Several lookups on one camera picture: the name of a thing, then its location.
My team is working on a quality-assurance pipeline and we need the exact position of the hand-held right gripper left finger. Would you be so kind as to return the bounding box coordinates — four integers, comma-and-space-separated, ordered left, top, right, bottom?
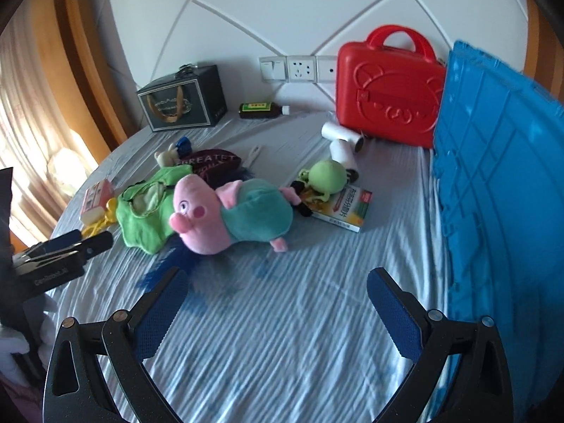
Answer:
43, 265, 190, 423

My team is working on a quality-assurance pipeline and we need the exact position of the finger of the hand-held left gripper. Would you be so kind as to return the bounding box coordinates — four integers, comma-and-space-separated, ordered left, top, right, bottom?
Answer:
15, 230, 114, 269
13, 229, 84, 263

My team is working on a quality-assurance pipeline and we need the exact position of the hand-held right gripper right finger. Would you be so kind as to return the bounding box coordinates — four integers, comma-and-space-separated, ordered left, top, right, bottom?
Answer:
366, 266, 514, 423

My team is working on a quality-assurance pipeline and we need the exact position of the green cloth bib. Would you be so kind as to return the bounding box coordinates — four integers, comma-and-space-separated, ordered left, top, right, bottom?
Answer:
115, 165, 195, 255

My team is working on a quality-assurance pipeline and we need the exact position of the yellow and black medicine box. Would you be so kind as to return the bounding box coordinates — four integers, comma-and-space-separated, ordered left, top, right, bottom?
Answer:
304, 183, 374, 233

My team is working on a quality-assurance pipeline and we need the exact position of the pink pig plush toy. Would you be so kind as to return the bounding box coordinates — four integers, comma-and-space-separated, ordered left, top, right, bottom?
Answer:
170, 174, 302, 255

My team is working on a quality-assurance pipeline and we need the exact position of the green frog plush toy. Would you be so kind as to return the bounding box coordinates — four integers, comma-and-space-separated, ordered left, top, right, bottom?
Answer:
291, 160, 351, 203

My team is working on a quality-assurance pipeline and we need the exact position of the blue plastic crate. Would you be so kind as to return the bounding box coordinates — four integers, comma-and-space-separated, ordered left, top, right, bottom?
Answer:
431, 39, 564, 362

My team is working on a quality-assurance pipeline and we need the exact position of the pink and white small box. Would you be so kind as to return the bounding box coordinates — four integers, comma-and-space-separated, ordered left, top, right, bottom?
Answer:
80, 179, 115, 212

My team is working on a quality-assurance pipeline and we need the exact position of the small white rabbit toy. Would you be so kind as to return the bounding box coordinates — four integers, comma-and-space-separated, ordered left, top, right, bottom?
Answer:
154, 137, 193, 167

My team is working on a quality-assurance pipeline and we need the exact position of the beige curtain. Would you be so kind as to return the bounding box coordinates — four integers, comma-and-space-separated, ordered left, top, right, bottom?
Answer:
0, 31, 102, 247

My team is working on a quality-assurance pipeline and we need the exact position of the maroon printed pouch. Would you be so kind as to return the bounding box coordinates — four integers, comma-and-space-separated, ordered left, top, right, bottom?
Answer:
178, 150, 243, 188

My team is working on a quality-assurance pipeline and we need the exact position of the dark gift box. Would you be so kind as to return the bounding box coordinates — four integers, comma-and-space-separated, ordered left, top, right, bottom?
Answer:
136, 64, 228, 133

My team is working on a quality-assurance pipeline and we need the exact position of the brown glass bottle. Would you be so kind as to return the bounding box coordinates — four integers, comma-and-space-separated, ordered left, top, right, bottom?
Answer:
239, 102, 290, 119

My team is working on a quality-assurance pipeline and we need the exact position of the red plastic suitcase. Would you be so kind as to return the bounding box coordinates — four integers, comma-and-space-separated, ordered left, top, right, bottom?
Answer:
336, 25, 446, 149

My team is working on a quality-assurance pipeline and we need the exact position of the wooden column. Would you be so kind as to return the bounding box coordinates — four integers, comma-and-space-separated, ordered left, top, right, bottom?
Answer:
524, 0, 564, 98

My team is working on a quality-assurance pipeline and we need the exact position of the yellow cord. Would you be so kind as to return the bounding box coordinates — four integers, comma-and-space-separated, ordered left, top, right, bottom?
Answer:
86, 198, 119, 239

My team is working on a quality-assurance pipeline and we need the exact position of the wooden frame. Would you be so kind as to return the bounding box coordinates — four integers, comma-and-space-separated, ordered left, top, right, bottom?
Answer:
53, 0, 130, 146

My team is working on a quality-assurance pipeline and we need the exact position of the white wall switch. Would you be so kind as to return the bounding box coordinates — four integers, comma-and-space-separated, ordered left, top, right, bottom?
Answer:
259, 56, 288, 82

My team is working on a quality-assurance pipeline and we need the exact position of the white wall socket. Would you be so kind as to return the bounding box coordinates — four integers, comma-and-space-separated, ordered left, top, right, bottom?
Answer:
287, 55, 317, 82
316, 55, 339, 83

